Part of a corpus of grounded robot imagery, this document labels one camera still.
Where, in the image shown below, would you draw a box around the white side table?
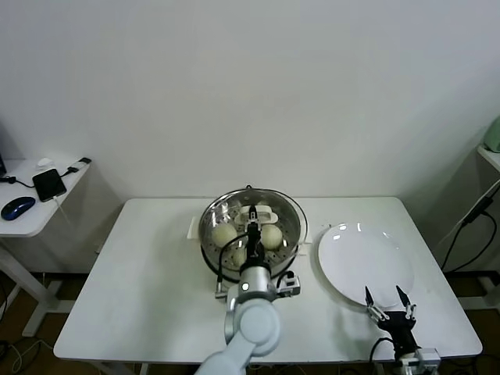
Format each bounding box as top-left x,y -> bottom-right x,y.
0,157 -> 98,339

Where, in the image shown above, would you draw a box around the white round plate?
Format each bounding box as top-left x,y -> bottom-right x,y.
316,222 -> 415,309

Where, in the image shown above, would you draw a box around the white phone cable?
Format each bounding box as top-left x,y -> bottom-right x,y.
52,197 -> 73,230

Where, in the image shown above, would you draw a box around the steel steamer basket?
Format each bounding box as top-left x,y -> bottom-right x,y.
187,190 -> 313,274

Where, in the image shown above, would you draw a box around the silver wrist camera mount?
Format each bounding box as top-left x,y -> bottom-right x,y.
398,346 -> 443,375
275,271 -> 302,299

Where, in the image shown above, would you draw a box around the white steamed baozi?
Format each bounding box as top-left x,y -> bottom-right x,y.
230,248 -> 248,270
259,224 -> 284,250
211,223 -> 238,248

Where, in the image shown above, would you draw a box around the black power adapter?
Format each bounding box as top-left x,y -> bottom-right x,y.
464,195 -> 494,226

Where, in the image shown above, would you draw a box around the black desk cable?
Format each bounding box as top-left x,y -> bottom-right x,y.
0,175 -> 34,188

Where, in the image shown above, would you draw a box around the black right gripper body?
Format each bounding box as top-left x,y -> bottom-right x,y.
377,311 -> 417,356

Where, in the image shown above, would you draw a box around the black adapter cable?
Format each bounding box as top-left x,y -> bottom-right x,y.
441,212 -> 498,273

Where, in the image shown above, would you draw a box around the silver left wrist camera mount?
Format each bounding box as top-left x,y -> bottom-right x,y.
275,271 -> 302,299

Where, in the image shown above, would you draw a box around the green appliance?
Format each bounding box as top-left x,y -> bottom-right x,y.
482,116 -> 500,153

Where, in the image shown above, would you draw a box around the black smartphone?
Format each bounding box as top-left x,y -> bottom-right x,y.
31,168 -> 66,203

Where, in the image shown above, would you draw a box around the dark monitor edge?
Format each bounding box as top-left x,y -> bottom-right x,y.
0,120 -> 7,177

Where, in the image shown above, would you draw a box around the white shelf unit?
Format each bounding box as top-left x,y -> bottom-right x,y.
476,143 -> 500,175

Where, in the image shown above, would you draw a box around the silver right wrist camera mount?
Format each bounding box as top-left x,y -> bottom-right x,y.
398,346 -> 443,375

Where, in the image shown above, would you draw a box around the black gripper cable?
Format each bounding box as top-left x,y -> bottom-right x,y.
368,337 -> 398,363
216,233 -> 252,283

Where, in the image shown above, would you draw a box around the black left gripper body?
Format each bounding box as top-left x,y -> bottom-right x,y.
245,233 -> 266,270

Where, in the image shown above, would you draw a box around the glass pot lid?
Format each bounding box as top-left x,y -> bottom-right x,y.
198,188 -> 312,282

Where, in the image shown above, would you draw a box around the dark furniture base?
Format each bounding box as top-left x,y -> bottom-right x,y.
448,269 -> 500,310

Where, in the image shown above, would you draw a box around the blue computer mouse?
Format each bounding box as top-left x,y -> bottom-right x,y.
0,196 -> 36,222

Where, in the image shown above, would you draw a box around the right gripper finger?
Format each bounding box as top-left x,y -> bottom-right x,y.
395,284 -> 416,321
364,284 -> 386,322

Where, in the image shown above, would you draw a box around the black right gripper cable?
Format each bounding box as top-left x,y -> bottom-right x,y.
368,337 -> 398,363

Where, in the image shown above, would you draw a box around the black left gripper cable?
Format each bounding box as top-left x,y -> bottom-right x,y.
216,233 -> 252,283

